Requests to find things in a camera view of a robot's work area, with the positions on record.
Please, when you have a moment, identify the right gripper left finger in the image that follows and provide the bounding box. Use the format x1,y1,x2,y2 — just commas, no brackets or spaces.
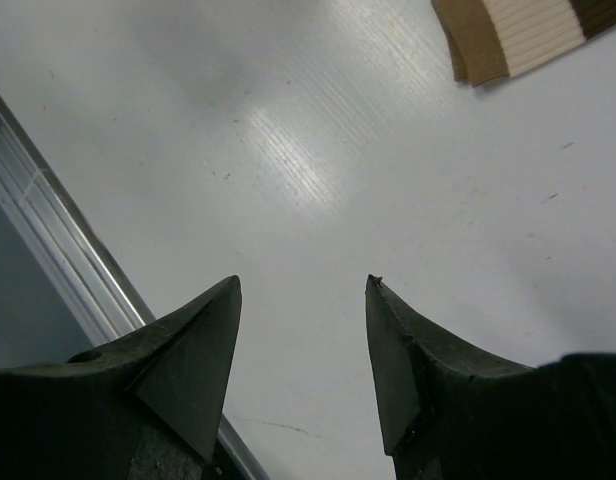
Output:
0,276,242,479

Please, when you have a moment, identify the aluminium frame rail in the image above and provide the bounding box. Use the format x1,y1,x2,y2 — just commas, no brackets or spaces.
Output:
0,96,265,479

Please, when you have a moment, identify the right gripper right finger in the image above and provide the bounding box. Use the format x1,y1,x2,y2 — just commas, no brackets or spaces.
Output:
365,276,616,479

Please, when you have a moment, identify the cream brown striped sock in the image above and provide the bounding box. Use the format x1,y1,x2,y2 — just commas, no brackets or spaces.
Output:
432,0,616,88

